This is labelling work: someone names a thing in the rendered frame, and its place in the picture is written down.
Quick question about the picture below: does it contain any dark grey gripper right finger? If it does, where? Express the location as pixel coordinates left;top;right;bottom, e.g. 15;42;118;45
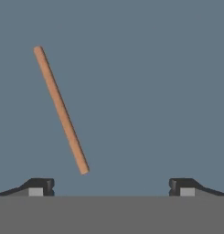
168;177;224;197

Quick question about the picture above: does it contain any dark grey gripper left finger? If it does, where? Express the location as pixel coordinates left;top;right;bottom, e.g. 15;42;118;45
0;177;56;197

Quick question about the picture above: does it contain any orange-brown straw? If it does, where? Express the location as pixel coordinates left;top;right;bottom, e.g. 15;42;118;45
33;45;91;176

